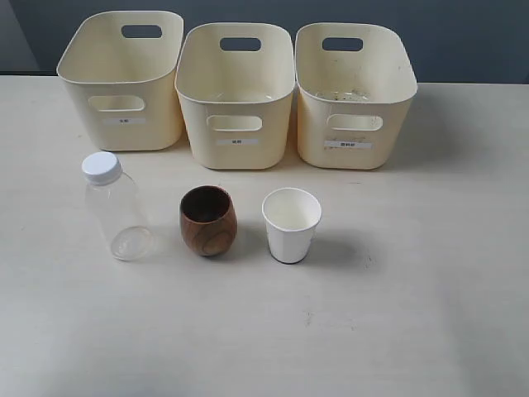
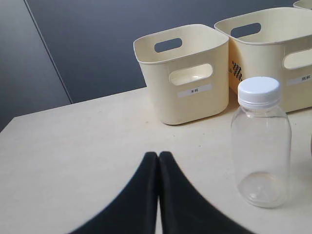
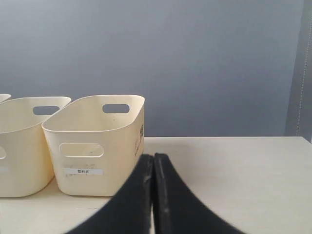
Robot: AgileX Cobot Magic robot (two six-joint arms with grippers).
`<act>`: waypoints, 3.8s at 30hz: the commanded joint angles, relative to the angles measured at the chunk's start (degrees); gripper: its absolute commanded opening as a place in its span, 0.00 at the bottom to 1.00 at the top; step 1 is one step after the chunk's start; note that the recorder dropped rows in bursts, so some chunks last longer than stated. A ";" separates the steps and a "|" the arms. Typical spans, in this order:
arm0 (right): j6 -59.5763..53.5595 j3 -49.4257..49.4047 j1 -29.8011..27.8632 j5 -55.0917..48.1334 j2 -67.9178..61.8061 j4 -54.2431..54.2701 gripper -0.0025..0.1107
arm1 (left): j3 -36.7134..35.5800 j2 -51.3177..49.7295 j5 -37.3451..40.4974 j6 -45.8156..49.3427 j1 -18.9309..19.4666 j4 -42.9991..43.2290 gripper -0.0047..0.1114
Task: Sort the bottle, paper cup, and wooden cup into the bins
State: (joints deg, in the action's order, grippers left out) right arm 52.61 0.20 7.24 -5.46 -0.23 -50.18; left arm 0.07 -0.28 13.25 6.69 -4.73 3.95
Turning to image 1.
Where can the white paper cup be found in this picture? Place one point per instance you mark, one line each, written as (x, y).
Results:
(291, 216)

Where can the clear plastic bottle white cap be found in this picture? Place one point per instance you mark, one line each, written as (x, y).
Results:
(112, 197)

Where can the right cream plastic bin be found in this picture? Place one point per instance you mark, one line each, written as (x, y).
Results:
(355, 86)

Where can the left cream plastic bin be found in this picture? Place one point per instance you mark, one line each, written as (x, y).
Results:
(119, 70)

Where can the cream plastic bin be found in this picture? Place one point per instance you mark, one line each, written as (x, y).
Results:
(119, 70)
(235, 82)
(355, 86)

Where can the middle cream plastic bin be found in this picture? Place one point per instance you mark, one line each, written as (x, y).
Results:
(235, 82)

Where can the brown wooden cup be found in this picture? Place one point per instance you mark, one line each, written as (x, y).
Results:
(207, 220)

